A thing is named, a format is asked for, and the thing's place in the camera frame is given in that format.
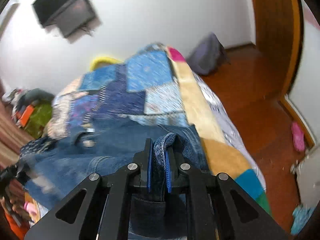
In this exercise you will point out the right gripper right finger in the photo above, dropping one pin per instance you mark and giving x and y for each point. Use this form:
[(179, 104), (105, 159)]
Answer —
[(216, 206)]

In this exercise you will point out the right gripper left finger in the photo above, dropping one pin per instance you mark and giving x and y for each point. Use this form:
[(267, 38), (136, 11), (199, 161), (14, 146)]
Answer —
[(100, 206)]

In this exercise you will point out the blue denim jeans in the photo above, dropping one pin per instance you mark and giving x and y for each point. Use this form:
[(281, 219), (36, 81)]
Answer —
[(104, 149)]

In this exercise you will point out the orange sleeve forearm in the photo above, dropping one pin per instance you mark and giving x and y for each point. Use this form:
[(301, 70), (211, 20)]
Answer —
[(19, 231)]

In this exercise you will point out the left hand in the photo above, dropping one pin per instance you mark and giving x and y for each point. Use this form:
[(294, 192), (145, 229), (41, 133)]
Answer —
[(17, 207)]

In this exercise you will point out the navy patterned folded garment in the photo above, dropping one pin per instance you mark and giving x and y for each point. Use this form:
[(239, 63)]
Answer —
[(37, 146)]

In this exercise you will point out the colourful fleece blanket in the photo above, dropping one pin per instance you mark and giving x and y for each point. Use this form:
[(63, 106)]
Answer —
[(221, 141)]

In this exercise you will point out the teal cloth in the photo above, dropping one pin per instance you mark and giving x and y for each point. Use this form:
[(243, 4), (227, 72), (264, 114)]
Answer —
[(301, 215)]

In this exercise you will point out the orange box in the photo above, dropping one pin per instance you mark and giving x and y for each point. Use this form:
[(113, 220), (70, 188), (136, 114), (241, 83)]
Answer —
[(25, 116)]

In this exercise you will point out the grey plush pillow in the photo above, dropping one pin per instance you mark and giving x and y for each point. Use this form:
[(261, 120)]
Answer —
[(34, 95)]

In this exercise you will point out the pink croc shoe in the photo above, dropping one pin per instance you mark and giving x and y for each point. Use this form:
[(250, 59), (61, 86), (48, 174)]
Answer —
[(298, 137)]

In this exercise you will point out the blue patchwork bedspread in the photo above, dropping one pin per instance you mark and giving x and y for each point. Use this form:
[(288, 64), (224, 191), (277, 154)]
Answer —
[(143, 88)]

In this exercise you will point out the yellow pillow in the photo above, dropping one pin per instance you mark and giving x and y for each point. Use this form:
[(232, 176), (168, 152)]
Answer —
[(101, 61)]

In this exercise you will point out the grey backpack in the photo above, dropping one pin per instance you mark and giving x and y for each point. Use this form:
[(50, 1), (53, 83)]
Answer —
[(207, 56)]

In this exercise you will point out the small wall monitor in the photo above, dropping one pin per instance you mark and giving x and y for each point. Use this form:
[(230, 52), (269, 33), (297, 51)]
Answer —
[(77, 15)]

